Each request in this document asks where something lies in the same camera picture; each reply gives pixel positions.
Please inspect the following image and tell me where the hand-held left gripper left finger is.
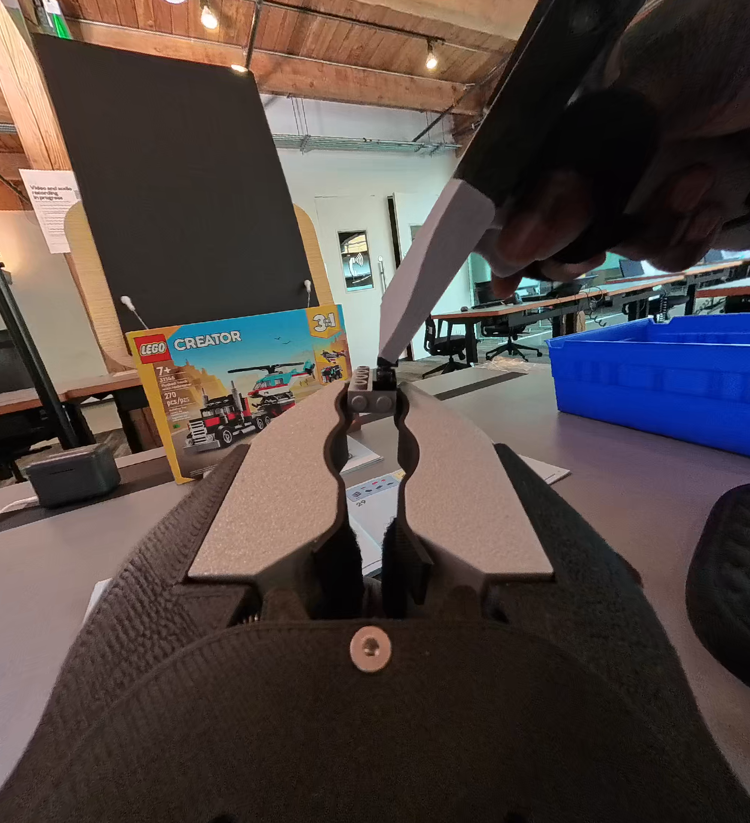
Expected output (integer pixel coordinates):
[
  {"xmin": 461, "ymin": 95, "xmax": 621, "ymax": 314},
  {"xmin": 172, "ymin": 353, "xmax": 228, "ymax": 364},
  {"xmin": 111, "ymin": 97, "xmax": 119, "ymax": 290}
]
[{"xmin": 188, "ymin": 384, "xmax": 363, "ymax": 620}]

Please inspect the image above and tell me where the small grey case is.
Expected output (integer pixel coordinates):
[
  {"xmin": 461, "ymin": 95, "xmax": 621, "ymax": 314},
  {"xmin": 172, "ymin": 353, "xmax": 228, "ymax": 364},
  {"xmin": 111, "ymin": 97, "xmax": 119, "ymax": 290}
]
[{"xmin": 25, "ymin": 442, "xmax": 122, "ymax": 511}]

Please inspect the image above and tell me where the open instruction booklet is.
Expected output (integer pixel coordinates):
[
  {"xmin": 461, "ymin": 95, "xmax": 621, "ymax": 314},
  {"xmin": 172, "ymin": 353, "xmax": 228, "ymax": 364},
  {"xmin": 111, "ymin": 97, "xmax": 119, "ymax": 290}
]
[{"xmin": 345, "ymin": 437, "xmax": 571, "ymax": 574}]

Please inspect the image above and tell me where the grey desk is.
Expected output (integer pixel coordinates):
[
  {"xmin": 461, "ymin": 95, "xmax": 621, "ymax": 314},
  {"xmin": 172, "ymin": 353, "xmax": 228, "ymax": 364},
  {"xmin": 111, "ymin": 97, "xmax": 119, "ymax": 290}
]
[{"xmin": 0, "ymin": 365, "xmax": 750, "ymax": 823}]

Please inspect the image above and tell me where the white paper notice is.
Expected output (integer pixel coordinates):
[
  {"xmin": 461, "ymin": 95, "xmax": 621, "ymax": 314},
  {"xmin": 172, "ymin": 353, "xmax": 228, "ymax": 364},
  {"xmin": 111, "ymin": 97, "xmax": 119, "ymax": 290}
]
[{"xmin": 18, "ymin": 168, "xmax": 84, "ymax": 257}]

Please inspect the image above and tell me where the black office chair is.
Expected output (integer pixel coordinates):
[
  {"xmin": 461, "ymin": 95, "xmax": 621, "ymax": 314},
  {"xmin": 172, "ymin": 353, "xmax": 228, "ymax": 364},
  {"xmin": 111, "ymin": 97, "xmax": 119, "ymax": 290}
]
[
  {"xmin": 422, "ymin": 315, "xmax": 473, "ymax": 381},
  {"xmin": 480, "ymin": 294, "xmax": 544, "ymax": 362}
]

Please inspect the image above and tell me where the large blue plastic bin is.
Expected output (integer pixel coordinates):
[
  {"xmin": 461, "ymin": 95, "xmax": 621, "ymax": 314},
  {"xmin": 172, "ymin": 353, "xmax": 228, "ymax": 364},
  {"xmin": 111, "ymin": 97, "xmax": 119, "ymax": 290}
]
[{"xmin": 545, "ymin": 314, "xmax": 750, "ymax": 466}]

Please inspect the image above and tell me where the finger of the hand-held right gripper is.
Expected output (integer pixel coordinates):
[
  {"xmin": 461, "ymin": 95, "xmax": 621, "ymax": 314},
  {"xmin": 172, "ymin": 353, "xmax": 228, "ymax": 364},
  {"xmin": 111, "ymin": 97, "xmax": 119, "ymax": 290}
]
[{"xmin": 378, "ymin": 178, "xmax": 497, "ymax": 369}]

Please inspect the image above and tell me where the black mesh cushion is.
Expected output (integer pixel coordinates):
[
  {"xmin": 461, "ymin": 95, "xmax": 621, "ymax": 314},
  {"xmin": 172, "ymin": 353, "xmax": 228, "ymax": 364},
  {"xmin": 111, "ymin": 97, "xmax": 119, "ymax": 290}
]
[{"xmin": 685, "ymin": 481, "xmax": 750, "ymax": 709}]

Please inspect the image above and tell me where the person's right hand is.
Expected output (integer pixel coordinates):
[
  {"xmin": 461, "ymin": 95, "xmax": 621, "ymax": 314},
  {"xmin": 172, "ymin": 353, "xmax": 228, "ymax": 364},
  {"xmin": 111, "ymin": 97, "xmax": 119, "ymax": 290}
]
[{"xmin": 491, "ymin": 0, "xmax": 750, "ymax": 298}]

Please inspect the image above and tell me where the framed wall sign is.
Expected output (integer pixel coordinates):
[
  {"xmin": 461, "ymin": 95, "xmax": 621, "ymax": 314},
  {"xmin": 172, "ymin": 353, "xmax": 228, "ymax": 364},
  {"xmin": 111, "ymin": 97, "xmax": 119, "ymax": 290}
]
[{"xmin": 337, "ymin": 229, "xmax": 376, "ymax": 294}]

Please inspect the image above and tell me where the colourful toy set box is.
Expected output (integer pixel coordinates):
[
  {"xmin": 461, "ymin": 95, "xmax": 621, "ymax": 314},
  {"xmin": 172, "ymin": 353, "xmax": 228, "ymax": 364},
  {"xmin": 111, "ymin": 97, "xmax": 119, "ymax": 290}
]
[{"xmin": 126, "ymin": 304, "xmax": 354, "ymax": 485}]

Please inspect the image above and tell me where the grey toy brick assembly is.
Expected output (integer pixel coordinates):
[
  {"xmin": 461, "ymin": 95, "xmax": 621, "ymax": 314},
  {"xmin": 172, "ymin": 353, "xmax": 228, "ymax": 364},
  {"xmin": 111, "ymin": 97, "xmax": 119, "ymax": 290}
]
[{"xmin": 347, "ymin": 363, "xmax": 402, "ymax": 414}]

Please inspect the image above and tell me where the white paper sheet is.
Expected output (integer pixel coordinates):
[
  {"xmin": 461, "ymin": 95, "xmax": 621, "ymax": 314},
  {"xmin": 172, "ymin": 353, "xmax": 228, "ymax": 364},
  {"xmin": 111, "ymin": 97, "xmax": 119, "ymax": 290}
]
[{"xmin": 81, "ymin": 577, "xmax": 113, "ymax": 623}]

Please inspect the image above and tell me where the black stand pole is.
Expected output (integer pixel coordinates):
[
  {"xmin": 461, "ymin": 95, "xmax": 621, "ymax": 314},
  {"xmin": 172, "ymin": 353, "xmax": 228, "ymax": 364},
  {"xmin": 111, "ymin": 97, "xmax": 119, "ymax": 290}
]
[{"xmin": 0, "ymin": 185, "xmax": 96, "ymax": 452}]

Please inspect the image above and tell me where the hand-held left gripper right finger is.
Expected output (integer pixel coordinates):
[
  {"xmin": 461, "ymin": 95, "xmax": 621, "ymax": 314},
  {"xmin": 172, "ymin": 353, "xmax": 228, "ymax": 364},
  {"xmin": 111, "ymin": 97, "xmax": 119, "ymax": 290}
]
[{"xmin": 381, "ymin": 384, "xmax": 555, "ymax": 619}]

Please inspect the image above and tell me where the metal cable tray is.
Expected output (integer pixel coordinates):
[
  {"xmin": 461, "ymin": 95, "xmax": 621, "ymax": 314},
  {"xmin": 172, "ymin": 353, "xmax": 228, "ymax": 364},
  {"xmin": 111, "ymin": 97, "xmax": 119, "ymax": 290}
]
[{"xmin": 272, "ymin": 131, "xmax": 461, "ymax": 156}]

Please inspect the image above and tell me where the black panel board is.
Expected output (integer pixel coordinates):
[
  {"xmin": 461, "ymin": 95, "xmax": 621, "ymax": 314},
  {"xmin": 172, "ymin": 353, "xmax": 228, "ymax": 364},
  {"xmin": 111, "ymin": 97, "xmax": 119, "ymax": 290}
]
[{"xmin": 32, "ymin": 33, "xmax": 315, "ymax": 375}]

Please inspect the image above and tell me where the wooden office desk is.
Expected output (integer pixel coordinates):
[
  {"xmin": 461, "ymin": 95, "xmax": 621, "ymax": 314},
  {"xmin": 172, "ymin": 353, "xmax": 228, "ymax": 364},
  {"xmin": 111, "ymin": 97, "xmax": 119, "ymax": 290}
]
[{"xmin": 431, "ymin": 292, "xmax": 597, "ymax": 366}]

